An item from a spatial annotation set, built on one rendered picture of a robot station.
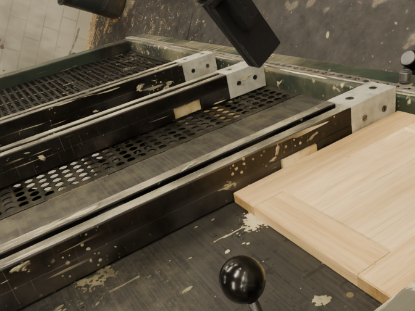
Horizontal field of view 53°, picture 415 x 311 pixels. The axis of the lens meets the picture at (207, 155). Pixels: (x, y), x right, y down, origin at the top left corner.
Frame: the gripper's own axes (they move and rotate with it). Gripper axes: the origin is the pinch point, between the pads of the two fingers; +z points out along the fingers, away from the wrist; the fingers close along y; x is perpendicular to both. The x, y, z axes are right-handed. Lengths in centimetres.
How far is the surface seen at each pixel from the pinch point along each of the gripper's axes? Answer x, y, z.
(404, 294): -7.5, 9.3, 28.2
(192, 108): 5, -66, 38
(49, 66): -6, -173, 28
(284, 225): -8.0, -9.9, 30.1
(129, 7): 111, -441, 105
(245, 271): -15.2, 7.3, 10.0
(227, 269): -16.0, 6.1, 9.5
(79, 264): -30.2, -22.6, 16.2
